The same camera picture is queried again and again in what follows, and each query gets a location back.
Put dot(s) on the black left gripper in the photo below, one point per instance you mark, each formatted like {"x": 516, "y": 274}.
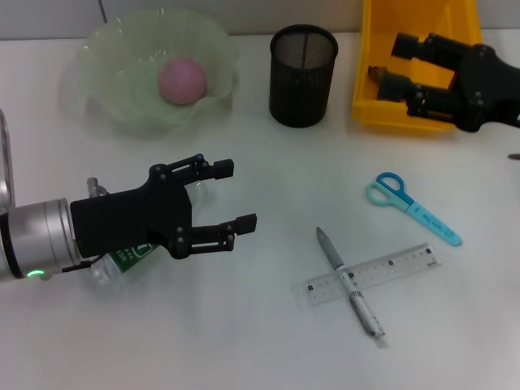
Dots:
{"x": 134, "y": 217}

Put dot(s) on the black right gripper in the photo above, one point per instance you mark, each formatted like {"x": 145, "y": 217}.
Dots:
{"x": 487, "y": 93}

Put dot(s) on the green plastic wrapper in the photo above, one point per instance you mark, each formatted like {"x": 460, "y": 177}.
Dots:
{"x": 375, "y": 72}

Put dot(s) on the pink peach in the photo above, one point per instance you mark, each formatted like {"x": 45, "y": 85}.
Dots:
{"x": 183, "y": 81}

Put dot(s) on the black mesh pen holder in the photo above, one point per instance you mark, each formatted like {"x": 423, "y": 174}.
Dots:
{"x": 300, "y": 93}

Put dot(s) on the grey clear pen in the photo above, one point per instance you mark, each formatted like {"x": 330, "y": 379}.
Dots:
{"x": 331, "y": 252}

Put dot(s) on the clear green-label water bottle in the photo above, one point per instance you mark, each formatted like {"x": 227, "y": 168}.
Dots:
{"x": 130, "y": 254}

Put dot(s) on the blue scissors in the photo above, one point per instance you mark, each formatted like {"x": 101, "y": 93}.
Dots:
{"x": 430, "y": 221}

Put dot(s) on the transparent plastic ruler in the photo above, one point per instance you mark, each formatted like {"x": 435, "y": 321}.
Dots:
{"x": 386, "y": 270}

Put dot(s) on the translucent green fruit plate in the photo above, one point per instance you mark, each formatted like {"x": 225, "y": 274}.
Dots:
{"x": 122, "y": 61}

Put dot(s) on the yellow plastic bin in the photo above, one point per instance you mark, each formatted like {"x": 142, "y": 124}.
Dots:
{"x": 367, "y": 61}

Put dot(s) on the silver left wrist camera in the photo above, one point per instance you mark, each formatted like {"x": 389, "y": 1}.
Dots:
{"x": 5, "y": 162}

